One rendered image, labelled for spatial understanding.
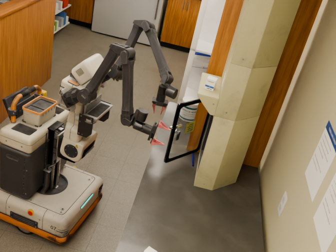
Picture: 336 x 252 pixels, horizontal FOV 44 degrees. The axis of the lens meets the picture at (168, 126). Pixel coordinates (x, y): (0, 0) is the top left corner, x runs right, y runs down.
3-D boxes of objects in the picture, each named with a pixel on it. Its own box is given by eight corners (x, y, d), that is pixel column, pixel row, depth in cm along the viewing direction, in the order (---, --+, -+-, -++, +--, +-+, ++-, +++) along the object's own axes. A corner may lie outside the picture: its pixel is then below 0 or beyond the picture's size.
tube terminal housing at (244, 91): (235, 166, 266) (274, 54, 229) (235, 196, 238) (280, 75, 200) (198, 156, 267) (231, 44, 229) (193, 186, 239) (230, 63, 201)
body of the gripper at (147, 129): (156, 126, 232) (144, 121, 232) (150, 141, 236) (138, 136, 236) (158, 122, 238) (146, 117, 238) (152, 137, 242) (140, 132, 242)
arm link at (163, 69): (148, 27, 276) (139, 23, 267) (155, 23, 274) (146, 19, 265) (168, 85, 267) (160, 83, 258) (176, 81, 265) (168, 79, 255)
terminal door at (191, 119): (198, 151, 263) (214, 95, 244) (164, 163, 243) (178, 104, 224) (197, 150, 264) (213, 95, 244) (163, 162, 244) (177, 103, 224)
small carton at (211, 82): (215, 88, 223) (218, 78, 220) (213, 91, 218) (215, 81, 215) (206, 85, 224) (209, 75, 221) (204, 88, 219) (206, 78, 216)
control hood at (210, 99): (217, 92, 244) (221, 76, 239) (214, 116, 216) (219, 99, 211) (198, 87, 244) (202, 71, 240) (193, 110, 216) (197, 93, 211)
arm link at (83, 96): (120, 36, 231) (111, 37, 222) (138, 51, 229) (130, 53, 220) (83, 94, 251) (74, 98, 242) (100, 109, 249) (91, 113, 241)
